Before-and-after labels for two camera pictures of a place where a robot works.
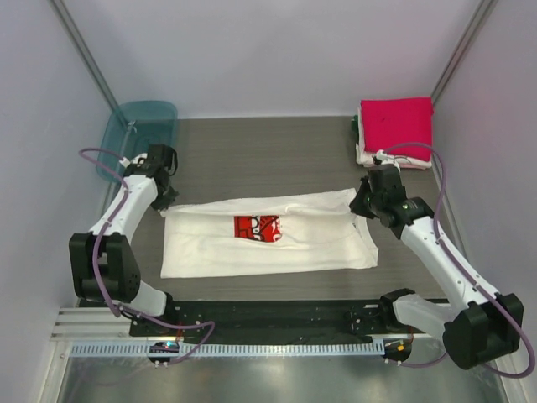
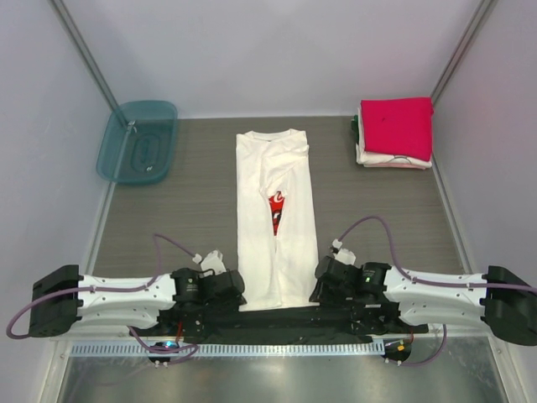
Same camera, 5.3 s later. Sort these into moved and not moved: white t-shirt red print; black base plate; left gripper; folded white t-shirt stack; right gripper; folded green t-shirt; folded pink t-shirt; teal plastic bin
Moved: right gripper; white t-shirt red print; left gripper
Not moved: teal plastic bin; folded white t-shirt stack; folded green t-shirt; folded pink t-shirt; black base plate
